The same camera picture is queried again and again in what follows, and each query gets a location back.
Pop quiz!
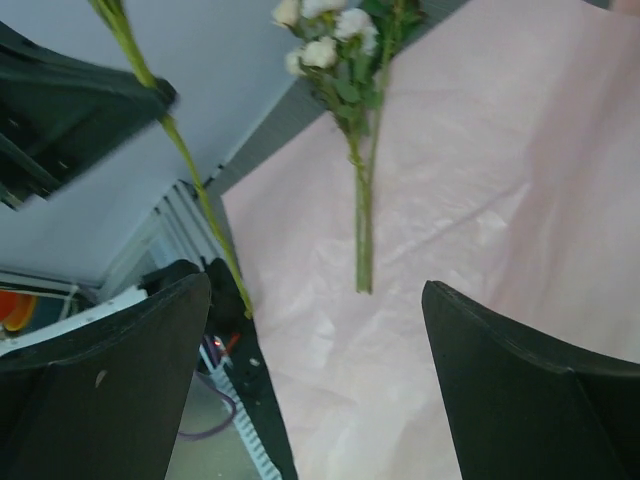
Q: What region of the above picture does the pink wrapping paper sheet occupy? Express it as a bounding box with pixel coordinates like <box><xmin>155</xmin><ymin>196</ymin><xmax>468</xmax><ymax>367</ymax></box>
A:
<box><xmin>223</xmin><ymin>1</ymin><xmax>639</xmax><ymax>479</ymax></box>

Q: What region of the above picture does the white slotted cable duct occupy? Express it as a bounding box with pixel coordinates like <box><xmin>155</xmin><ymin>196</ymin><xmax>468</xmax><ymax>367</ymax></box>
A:
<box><xmin>199</xmin><ymin>339</ymin><xmax>283</xmax><ymax>480</ymax></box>

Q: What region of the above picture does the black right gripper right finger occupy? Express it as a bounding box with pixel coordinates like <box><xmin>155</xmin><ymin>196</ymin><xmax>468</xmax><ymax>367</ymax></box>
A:
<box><xmin>422</xmin><ymin>281</ymin><xmax>639</xmax><ymax>479</ymax></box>

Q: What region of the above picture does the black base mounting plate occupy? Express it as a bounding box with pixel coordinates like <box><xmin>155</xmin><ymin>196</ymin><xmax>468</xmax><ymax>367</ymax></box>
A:
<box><xmin>199</xmin><ymin>312</ymin><xmax>298</xmax><ymax>480</ymax></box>

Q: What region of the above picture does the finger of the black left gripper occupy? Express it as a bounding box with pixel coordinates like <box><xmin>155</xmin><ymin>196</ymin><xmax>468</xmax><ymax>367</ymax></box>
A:
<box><xmin>1</xmin><ymin>25</ymin><xmax>176</xmax><ymax>200</ymax></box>

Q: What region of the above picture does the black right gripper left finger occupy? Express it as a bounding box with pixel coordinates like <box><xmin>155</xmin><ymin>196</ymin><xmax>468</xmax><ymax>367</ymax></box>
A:
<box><xmin>1</xmin><ymin>273</ymin><xmax>210</xmax><ymax>480</ymax></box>

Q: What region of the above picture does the peach rose stem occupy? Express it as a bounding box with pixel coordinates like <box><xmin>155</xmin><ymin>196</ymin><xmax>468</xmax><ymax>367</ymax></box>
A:
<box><xmin>90</xmin><ymin>0</ymin><xmax>254</xmax><ymax>319</ymax></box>

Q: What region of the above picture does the pink flower bouquet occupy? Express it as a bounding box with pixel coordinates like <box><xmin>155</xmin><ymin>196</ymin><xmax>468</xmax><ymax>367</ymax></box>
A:
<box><xmin>272</xmin><ymin>1</ymin><xmax>426</xmax><ymax>293</ymax></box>

